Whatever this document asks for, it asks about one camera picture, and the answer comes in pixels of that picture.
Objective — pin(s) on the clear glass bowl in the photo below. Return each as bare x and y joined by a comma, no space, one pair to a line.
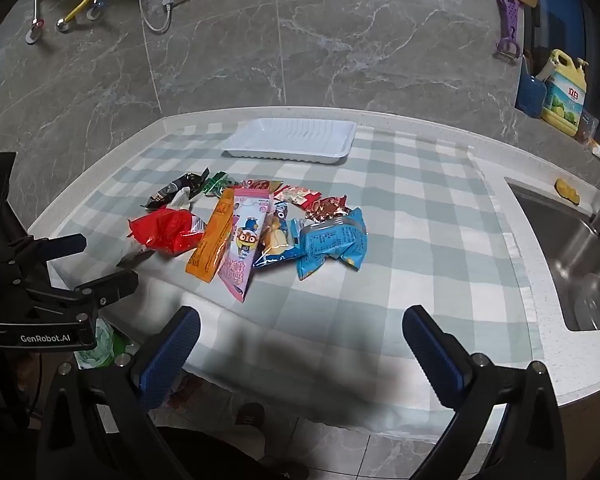
597,302

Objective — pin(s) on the black snack packet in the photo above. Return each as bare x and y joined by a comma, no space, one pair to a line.
174,191

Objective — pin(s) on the red white printed snack packet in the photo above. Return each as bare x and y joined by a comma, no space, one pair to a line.
297,196

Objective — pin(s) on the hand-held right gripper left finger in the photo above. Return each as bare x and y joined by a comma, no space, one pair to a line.
172,350

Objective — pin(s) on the purple peeler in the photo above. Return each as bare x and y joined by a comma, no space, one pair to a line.
510,15

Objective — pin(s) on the green plastic bag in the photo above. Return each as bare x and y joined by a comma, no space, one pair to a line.
99,350

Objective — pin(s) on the green white checked tablecloth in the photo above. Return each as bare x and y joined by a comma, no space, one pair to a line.
405,260

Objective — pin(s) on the white plastic tray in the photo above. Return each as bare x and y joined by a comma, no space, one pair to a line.
290,140

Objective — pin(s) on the dark blue cookie packet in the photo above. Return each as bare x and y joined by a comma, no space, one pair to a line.
281,211

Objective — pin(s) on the steel sink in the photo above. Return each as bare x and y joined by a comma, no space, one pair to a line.
555,240

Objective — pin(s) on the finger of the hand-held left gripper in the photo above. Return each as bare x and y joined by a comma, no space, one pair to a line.
64,246
112,285

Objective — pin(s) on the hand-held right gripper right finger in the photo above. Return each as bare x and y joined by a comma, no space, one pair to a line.
437,355

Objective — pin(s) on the angle valve blue mark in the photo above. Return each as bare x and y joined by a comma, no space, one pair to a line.
98,9

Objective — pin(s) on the pink cartoon snack packet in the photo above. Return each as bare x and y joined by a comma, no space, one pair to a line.
242,260

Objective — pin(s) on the yellow sponge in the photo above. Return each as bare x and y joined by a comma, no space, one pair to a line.
567,191

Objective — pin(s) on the yellow dish soap bottle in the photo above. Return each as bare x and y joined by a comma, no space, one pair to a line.
565,100

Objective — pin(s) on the orange snack bar packet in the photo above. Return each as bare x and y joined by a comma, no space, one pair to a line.
212,240

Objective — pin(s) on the angle valve red mark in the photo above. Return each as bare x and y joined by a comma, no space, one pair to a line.
33,34

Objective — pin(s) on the light blue snack packet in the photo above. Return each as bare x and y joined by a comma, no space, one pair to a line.
335,242

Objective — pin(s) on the blue plastic holder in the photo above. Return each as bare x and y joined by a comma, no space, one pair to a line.
530,95

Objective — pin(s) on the brown red snack packet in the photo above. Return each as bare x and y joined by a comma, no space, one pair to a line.
327,207

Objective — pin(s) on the green candy packet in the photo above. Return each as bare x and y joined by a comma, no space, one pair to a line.
217,184

